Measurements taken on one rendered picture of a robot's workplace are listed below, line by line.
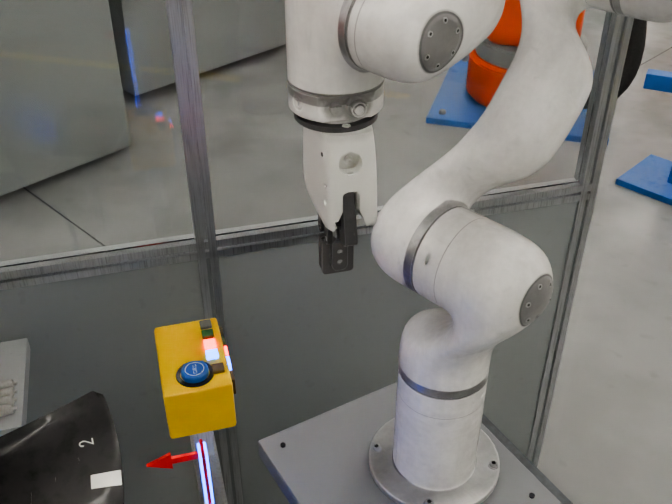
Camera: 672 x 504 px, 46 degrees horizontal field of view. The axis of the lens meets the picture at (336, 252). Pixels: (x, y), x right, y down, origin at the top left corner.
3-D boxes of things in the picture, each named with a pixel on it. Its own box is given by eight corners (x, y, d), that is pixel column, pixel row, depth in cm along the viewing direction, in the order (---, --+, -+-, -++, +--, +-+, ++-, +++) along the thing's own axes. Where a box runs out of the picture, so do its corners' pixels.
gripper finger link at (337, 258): (361, 227, 75) (360, 284, 79) (352, 210, 77) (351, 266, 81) (328, 232, 74) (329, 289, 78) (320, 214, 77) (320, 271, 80)
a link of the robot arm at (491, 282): (437, 326, 113) (451, 179, 100) (548, 393, 102) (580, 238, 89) (379, 366, 107) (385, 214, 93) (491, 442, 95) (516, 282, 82)
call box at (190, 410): (161, 375, 131) (153, 325, 125) (222, 364, 134) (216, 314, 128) (171, 447, 119) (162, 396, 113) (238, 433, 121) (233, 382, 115)
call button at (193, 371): (180, 370, 118) (178, 361, 117) (207, 365, 119) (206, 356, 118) (183, 388, 115) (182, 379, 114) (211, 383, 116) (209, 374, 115)
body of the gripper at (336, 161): (394, 118, 67) (389, 230, 73) (359, 73, 75) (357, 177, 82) (308, 129, 65) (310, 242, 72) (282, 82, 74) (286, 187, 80)
